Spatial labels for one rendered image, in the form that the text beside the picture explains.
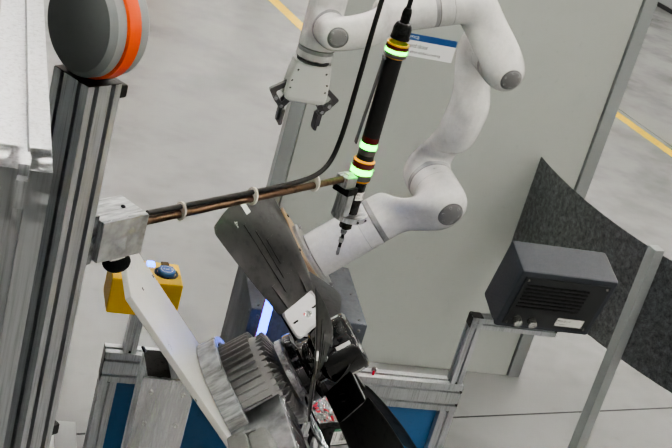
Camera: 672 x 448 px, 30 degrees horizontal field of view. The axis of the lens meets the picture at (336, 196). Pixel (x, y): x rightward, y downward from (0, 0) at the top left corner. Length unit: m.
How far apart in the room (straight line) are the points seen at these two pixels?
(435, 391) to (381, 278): 1.57
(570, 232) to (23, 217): 3.64
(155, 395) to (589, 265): 1.22
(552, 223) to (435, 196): 1.49
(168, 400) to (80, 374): 2.04
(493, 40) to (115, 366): 1.15
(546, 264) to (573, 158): 1.70
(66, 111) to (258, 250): 0.72
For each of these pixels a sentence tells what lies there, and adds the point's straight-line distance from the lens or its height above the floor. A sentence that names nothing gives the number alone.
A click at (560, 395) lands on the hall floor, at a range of 5.14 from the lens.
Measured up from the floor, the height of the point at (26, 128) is 2.04.
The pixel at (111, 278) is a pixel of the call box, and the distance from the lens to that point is 2.82.
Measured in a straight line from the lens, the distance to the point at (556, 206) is 4.53.
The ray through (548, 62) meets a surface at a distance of 4.53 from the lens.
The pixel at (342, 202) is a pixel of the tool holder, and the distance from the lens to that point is 2.41.
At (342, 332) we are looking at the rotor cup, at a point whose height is 1.25.
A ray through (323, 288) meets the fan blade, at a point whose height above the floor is 1.18.
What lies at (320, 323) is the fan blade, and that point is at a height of 1.38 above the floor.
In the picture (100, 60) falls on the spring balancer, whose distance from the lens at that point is 1.74.
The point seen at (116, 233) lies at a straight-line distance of 1.95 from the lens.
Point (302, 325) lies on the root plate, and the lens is 2.46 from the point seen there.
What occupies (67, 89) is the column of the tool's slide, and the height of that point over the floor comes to 1.78.
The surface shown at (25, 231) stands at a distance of 0.92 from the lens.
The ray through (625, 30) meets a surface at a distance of 4.61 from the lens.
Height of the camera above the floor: 2.43
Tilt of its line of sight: 23 degrees down
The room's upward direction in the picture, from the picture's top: 16 degrees clockwise
